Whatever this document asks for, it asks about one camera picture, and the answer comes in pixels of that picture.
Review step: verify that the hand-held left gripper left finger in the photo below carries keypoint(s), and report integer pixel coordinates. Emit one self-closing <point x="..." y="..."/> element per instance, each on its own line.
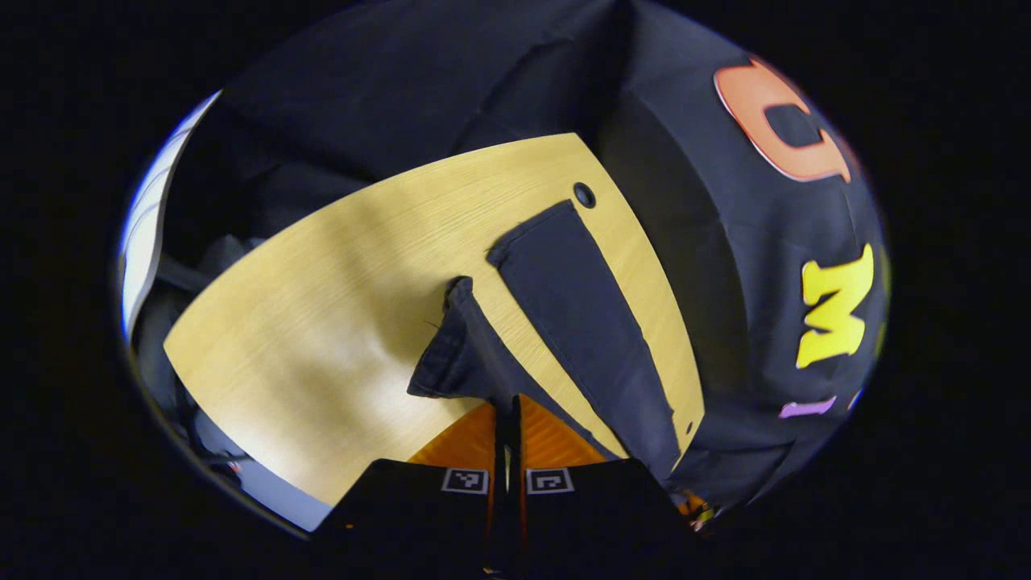
<point x="419" y="515"/>

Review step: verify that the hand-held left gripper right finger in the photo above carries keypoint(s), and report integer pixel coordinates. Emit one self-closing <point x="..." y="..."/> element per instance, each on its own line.
<point x="596" y="515"/>

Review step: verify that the dark grey jeans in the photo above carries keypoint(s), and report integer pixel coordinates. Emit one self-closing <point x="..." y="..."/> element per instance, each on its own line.
<point x="580" y="322"/>

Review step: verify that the black backdrop cloth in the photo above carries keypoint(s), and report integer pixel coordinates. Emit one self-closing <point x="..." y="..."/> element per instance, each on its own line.
<point x="709" y="242"/>

